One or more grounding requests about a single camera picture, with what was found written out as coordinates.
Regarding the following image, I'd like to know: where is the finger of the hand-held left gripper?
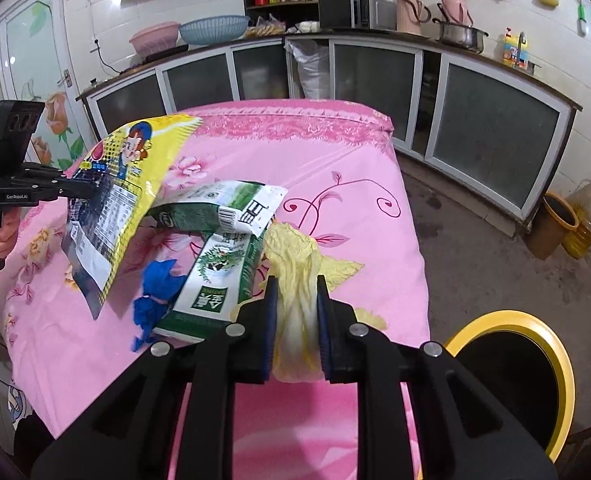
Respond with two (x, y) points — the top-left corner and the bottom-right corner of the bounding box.
(50, 184), (99, 202)
(23, 161), (84, 186)

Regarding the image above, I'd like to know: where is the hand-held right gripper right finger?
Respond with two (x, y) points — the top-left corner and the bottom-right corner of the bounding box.
(317, 275), (561, 480)

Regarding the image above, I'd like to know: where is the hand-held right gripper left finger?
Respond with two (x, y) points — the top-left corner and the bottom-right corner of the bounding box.
(30, 275), (280, 480)

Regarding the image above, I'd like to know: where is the yellow cartoon snack bag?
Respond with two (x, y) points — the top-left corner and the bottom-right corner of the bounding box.
(60, 114), (204, 322)

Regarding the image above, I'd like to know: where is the yellow wrapper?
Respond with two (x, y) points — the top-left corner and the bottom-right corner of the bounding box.
(230, 222), (389, 384)

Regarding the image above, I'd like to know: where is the green white carton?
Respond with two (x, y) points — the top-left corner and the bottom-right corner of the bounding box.
(154, 232), (267, 345)

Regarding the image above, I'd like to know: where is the blue glove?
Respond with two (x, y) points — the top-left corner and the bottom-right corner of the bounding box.
(132, 259), (192, 353)

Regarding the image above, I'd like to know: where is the green white plastic bag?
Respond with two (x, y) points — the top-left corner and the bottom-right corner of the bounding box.
(148, 182), (289, 239)

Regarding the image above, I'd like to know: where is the yellow rimmed trash can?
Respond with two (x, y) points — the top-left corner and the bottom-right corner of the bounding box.
(443, 310), (576, 464)

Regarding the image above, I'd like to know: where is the flower printed glass door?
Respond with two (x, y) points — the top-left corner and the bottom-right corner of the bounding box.
(0, 0), (89, 171)

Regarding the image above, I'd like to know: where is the black induction cooker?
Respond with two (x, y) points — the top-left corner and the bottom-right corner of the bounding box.
(140, 44), (189, 64)

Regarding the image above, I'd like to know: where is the pink plastic basin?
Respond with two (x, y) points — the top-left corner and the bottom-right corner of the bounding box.
(128, 21), (182, 57)

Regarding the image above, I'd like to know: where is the blue plastic basket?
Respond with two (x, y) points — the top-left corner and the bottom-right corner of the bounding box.
(178, 15), (251, 46)

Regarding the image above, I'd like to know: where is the white cartoon printed bag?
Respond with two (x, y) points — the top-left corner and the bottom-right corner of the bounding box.
(6, 385), (33, 424)

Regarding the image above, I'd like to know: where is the plastic bag of bread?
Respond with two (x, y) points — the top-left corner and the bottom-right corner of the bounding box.
(246, 14), (286, 37)

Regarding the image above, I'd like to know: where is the brown bucket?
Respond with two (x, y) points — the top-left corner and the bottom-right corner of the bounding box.
(527, 192), (580, 261)

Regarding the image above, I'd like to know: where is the white woven sack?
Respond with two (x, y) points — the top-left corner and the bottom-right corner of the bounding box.
(286, 39), (331, 101)

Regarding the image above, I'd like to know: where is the white kitchen cabinet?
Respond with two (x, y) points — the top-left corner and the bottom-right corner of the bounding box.
(76, 27), (583, 238)

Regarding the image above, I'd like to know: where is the large cooking oil jug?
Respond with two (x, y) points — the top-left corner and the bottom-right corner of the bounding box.
(561, 171), (591, 260)

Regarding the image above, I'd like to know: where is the silver microwave oven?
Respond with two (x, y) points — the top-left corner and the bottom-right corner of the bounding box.
(318, 0), (397, 31)

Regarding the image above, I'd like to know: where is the steel pot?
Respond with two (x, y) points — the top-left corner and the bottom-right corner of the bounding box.
(433, 20), (490, 56)

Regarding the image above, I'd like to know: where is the pink thermos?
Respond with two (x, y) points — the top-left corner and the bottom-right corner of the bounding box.
(395, 0), (432, 36)
(436, 0), (474, 28)

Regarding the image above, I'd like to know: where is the yellow dish soap bottle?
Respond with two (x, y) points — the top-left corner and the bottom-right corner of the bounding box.
(502, 27), (531, 68)

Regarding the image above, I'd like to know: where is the metal faucet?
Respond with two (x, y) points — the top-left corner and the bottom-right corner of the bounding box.
(517, 31), (543, 75)

